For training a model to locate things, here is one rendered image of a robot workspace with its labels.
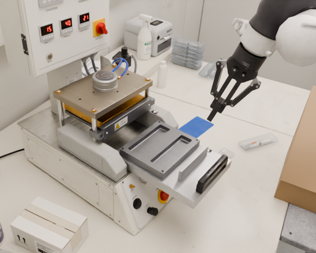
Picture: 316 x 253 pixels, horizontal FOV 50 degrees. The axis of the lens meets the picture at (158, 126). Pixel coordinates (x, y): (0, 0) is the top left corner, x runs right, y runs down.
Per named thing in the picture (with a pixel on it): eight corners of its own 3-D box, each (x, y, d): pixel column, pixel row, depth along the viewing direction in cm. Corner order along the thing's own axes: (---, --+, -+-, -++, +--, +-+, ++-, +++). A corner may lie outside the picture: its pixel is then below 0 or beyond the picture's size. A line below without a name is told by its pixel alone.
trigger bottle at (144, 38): (134, 57, 200) (135, 15, 185) (141, 53, 205) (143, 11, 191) (146, 61, 196) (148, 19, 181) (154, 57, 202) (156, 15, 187)
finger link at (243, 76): (245, 66, 88) (250, 69, 88) (225, 99, 95) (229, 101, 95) (241, 72, 85) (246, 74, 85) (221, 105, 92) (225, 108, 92)
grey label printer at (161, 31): (122, 47, 210) (122, 20, 200) (141, 37, 224) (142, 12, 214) (156, 58, 200) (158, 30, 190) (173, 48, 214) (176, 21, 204)
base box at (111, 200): (26, 160, 131) (18, 124, 121) (96, 118, 156) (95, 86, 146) (134, 236, 107) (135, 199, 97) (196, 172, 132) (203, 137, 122)
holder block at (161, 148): (119, 154, 104) (119, 148, 103) (158, 125, 117) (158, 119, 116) (162, 180, 97) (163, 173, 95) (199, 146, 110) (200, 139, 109)
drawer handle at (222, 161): (195, 191, 94) (197, 180, 92) (220, 162, 104) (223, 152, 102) (201, 194, 93) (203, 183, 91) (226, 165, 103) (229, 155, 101)
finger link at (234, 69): (238, 70, 85) (233, 67, 85) (216, 102, 92) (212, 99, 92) (242, 64, 88) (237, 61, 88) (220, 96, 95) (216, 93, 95)
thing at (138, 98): (64, 112, 112) (61, 87, 106) (111, 87, 126) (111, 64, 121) (103, 134, 104) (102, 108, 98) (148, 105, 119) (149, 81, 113)
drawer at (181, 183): (112, 163, 106) (112, 143, 102) (155, 131, 121) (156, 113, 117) (192, 211, 93) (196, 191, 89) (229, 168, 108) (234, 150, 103)
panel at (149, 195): (138, 231, 108) (119, 181, 101) (189, 179, 128) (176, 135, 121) (143, 233, 106) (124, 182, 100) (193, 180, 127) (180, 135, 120)
